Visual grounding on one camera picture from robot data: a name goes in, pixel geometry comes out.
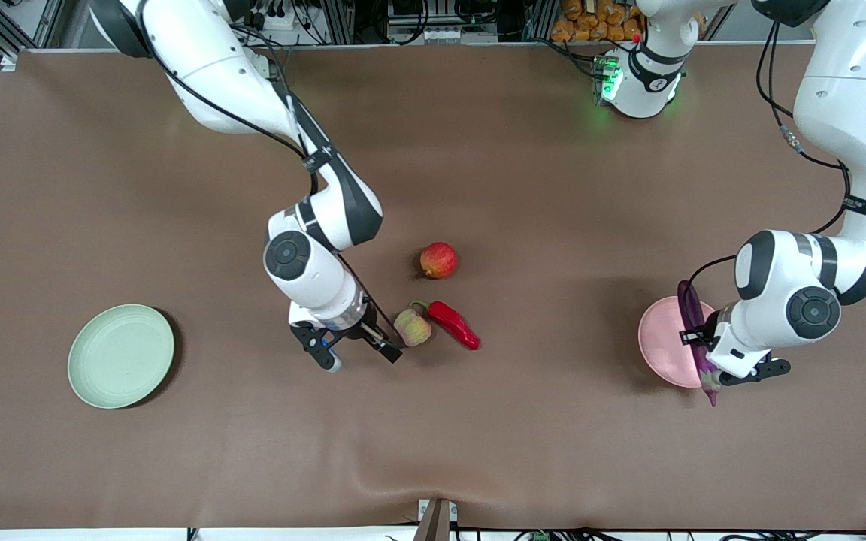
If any pale green pink apple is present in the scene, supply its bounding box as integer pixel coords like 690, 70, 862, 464
393, 307, 433, 349

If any brown table mat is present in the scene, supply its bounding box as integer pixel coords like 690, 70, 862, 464
0, 41, 866, 530

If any white power strip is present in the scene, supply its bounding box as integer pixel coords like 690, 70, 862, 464
249, 0, 302, 35

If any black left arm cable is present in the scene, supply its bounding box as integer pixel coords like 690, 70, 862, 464
685, 19, 866, 301

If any grey control box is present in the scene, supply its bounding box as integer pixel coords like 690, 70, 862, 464
386, 0, 473, 44

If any pink plate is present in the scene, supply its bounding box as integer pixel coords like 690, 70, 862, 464
637, 295, 716, 389

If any bag of orange snacks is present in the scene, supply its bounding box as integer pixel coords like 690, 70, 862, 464
551, 0, 648, 44

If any aluminium frame post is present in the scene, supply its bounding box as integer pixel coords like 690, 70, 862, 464
320, 0, 355, 44

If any red apple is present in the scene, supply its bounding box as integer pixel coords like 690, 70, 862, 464
419, 241, 458, 280

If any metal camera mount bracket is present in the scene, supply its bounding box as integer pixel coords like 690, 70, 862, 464
413, 497, 459, 541

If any pale green plate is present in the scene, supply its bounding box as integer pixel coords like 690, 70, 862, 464
67, 304, 176, 410

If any purple eggplant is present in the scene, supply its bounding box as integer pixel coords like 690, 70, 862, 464
677, 280, 723, 407

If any red chili pepper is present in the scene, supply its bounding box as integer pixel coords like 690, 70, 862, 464
409, 300, 481, 352

